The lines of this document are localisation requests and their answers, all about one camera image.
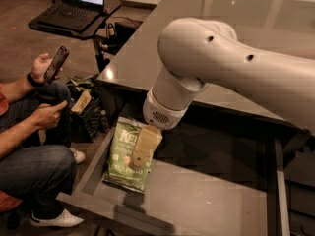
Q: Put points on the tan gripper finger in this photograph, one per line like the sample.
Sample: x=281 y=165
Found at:
x=148 y=140

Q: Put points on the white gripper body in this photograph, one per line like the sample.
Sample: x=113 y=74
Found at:
x=159 y=112

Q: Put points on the green jalapeno chip bag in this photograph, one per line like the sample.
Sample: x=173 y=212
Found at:
x=118 y=171

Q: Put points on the black smartphone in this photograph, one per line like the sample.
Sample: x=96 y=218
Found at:
x=56 y=64

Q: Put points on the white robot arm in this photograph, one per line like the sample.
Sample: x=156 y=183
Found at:
x=195 y=53

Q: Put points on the open grey top drawer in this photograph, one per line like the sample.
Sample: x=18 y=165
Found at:
x=218 y=173

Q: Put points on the person's near hand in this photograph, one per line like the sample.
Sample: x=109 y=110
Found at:
x=47 y=116

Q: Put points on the person's phone hand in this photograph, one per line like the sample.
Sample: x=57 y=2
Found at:
x=39 y=67

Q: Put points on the black crate of snacks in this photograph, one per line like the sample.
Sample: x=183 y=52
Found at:
x=88 y=118

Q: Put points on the white sneaker far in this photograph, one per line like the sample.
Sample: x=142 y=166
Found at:
x=78 y=155

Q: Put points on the white sneaker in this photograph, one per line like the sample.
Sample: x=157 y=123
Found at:
x=64 y=220
x=78 y=155

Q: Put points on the white sneaker near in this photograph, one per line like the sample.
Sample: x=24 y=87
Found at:
x=64 y=220

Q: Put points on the person in jeans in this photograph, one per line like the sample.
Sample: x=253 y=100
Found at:
x=35 y=164

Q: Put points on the black laptop stand table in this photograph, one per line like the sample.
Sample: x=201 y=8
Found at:
x=110 y=6

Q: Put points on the black wrist watch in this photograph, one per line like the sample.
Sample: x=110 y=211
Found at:
x=33 y=82

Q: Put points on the black laptop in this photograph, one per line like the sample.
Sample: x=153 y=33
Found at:
x=72 y=14

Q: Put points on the lower cabinet drawers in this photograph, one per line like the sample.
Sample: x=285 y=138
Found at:
x=299 y=175

